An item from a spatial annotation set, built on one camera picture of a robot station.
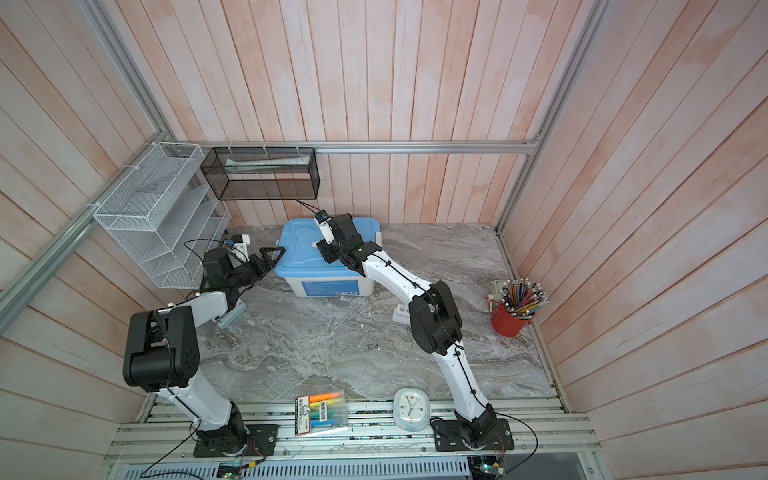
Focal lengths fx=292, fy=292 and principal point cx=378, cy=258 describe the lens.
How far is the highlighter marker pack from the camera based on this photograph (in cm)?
76

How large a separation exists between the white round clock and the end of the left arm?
516mm

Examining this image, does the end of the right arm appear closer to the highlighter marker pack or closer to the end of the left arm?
the end of the left arm

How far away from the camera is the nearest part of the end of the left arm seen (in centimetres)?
74

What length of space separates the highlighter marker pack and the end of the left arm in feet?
1.20

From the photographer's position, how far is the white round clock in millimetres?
758
